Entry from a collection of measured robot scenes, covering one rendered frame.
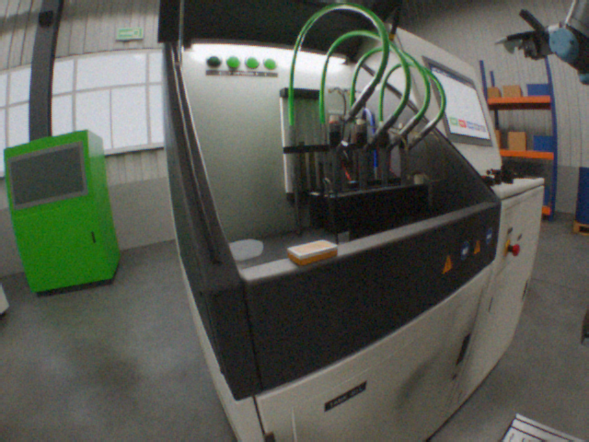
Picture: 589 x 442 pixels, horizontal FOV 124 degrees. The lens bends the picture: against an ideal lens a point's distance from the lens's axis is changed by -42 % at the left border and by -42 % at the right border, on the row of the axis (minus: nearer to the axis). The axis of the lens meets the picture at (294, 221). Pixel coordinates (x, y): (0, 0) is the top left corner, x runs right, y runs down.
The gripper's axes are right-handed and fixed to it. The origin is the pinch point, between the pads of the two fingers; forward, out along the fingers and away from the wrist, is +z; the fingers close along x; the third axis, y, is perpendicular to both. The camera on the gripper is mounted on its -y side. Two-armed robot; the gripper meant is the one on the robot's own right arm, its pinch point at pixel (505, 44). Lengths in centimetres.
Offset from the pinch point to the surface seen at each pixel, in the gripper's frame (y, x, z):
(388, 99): 15.6, -41.8, 21.1
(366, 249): 41, -77, -29
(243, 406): 55, -96, -35
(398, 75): 7.3, -36.1, 20.4
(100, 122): -95, -303, 315
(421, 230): 42, -66, -25
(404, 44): -4.6, -29.5, 21.8
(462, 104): 17.9, -2.5, 27.2
